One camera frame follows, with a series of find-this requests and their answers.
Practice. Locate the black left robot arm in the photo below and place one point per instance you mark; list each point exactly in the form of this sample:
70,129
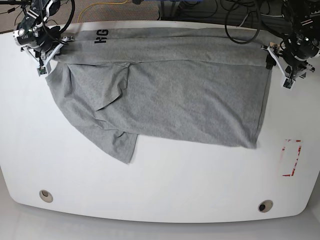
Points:
300,44

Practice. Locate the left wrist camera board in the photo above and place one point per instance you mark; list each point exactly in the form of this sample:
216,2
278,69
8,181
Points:
288,83

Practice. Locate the right table cable grommet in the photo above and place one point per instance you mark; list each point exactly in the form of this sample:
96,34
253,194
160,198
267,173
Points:
265,206

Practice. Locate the red tape rectangle marking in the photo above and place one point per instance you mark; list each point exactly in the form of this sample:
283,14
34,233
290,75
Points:
289,157

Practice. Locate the black tripod stand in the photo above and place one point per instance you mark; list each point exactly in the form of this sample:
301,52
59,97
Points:
11,15

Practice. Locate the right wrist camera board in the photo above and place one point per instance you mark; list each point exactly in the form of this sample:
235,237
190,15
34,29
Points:
42,70

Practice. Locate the grey T-shirt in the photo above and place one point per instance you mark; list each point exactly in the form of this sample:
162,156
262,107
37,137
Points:
183,84

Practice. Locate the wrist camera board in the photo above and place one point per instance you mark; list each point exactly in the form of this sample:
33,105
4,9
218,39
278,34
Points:
42,70
288,83

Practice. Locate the table cable grommet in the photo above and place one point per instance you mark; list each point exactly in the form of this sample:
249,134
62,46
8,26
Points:
46,196
265,206

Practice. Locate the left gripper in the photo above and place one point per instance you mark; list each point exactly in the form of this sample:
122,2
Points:
292,69

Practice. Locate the left table cable grommet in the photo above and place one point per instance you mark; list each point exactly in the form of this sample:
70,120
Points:
46,196

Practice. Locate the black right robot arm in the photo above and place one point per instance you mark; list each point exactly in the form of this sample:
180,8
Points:
36,17

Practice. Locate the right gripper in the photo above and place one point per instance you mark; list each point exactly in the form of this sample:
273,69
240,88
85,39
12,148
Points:
41,49

